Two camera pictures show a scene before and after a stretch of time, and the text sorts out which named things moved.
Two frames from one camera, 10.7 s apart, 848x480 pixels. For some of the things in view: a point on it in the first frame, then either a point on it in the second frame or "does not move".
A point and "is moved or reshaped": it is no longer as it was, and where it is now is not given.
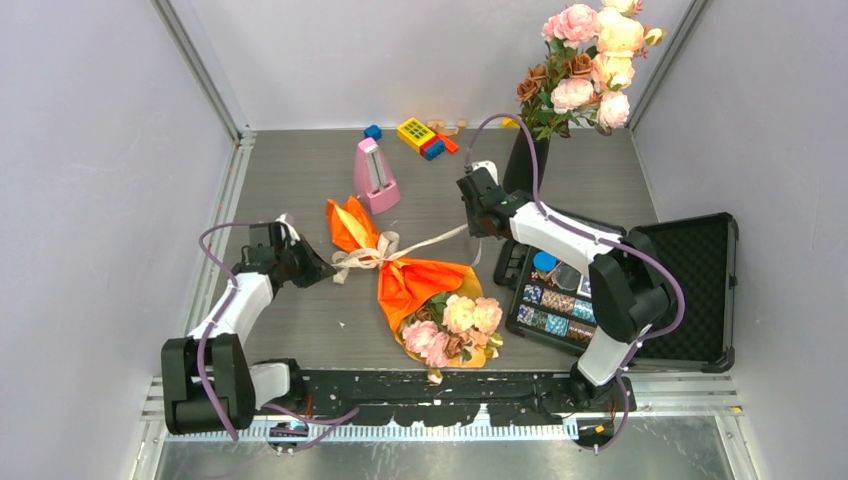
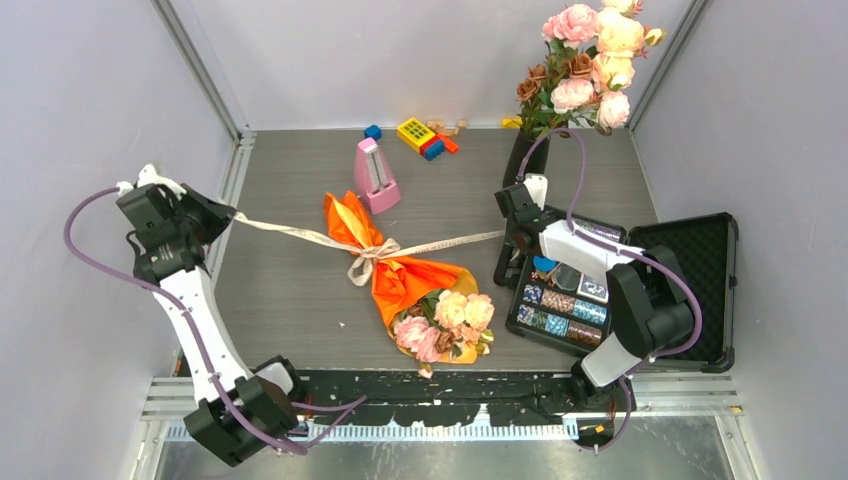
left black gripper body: x=289 y=256 to x=193 y=214
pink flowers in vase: x=589 y=66 does not move
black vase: x=518 y=172 does not move
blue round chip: x=544 y=261 does not move
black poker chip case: x=550 y=298 does not move
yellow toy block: x=414 y=133 does not move
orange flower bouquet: x=438 y=311 is moved or reshaped
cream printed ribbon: x=387 y=244 is moved or reshaped
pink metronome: x=374 y=178 does not move
